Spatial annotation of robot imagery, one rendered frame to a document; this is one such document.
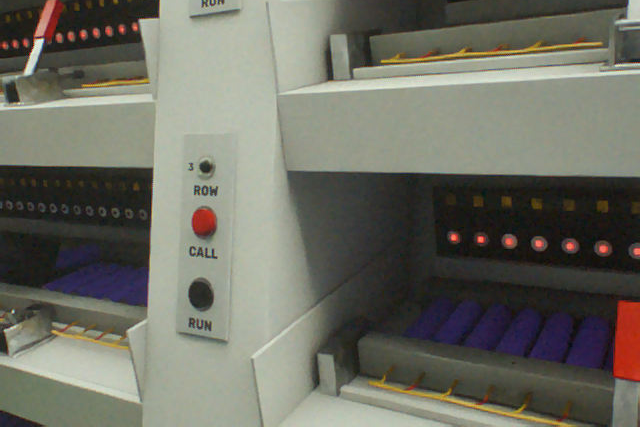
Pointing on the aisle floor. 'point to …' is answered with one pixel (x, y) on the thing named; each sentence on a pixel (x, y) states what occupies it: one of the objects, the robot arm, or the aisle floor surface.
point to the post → (258, 177)
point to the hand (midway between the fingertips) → (13, 250)
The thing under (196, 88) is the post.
